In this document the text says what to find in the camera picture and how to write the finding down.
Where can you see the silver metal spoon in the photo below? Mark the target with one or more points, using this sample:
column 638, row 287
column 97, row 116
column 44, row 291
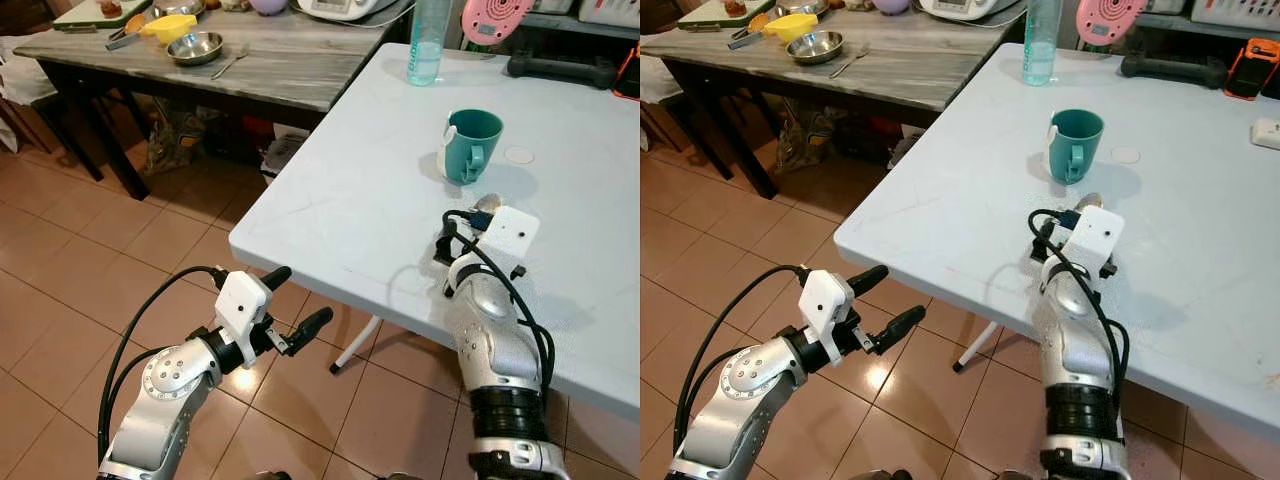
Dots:
column 490, row 203
column 1088, row 202

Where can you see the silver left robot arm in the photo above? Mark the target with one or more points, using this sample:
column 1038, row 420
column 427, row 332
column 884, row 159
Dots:
column 165, row 385
column 745, row 375

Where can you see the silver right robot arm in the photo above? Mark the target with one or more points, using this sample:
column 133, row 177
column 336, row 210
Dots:
column 495, row 340
column 1075, row 340

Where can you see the white metal table leg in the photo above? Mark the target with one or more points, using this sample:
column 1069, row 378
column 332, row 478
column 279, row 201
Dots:
column 355, row 345
column 975, row 347

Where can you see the white plastic folding table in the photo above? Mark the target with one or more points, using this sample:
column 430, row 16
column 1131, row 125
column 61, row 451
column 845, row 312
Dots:
column 1180, row 230
column 400, row 230

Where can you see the teal ceramic mug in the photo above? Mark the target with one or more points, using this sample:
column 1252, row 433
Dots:
column 480, row 140
column 1080, row 140

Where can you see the white round disc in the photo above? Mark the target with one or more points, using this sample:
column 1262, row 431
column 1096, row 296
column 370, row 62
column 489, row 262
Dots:
column 519, row 155
column 1125, row 155

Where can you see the white printed carton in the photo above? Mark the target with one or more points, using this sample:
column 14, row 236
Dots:
column 905, row 150
column 285, row 150

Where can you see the patterned bag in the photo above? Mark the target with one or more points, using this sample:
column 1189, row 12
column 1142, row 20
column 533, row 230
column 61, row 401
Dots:
column 175, row 135
column 810, row 135

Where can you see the clear teal water bottle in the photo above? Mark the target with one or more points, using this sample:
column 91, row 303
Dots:
column 1040, row 40
column 428, row 40

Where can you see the grey wooden table black legs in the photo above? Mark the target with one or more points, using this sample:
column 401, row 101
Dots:
column 300, row 70
column 930, row 70

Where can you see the black dumbbell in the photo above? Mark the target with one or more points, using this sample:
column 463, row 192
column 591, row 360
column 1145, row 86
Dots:
column 1170, row 68
column 560, row 68

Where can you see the silver metal fork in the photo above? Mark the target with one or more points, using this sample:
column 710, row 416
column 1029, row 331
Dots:
column 230, row 63
column 850, row 62

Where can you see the pink round gadget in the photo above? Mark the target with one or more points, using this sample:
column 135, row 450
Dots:
column 1110, row 18
column 497, row 18

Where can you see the shallow steel bowl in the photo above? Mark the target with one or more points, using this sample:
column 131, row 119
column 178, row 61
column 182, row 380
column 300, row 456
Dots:
column 815, row 47
column 195, row 48

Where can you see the white kitchen appliance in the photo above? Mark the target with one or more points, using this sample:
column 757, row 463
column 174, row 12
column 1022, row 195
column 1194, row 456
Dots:
column 345, row 8
column 970, row 8

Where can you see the orange black device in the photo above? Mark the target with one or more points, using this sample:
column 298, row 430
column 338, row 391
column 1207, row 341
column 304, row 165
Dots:
column 630, row 75
column 1250, row 70

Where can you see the small white box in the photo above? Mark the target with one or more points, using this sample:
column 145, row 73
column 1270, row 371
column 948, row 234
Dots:
column 1267, row 133

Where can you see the white cloth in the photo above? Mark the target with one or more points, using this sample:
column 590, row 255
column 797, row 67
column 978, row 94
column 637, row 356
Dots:
column 25, row 75
column 655, row 80

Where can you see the yellow plastic bowl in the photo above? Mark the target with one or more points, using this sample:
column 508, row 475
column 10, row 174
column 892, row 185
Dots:
column 790, row 25
column 165, row 27

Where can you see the metal kitchen tongs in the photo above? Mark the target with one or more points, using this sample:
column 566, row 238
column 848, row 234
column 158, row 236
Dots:
column 125, row 38
column 745, row 38

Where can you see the purple ball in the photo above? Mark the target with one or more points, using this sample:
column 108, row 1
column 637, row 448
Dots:
column 890, row 4
column 268, row 5

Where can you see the deep steel bowl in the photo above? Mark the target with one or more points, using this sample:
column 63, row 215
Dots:
column 800, row 7
column 178, row 8

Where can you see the white plastic basket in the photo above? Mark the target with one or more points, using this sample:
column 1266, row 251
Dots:
column 1235, row 10
column 610, row 10

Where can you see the brown food piece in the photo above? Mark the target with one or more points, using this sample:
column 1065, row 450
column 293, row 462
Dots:
column 735, row 7
column 110, row 8

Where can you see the green rimmed cutting board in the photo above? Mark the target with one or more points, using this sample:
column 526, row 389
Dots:
column 705, row 14
column 80, row 17

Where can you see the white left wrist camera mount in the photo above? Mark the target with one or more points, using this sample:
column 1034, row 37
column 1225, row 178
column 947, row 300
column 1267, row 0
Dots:
column 240, row 298
column 825, row 300

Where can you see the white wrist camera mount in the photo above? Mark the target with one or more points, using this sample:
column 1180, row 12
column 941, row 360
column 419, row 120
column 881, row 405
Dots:
column 510, row 232
column 240, row 298
column 825, row 300
column 1095, row 235

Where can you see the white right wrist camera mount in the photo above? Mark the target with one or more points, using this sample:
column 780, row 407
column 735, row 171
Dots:
column 1095, row 235
column 510, row 232

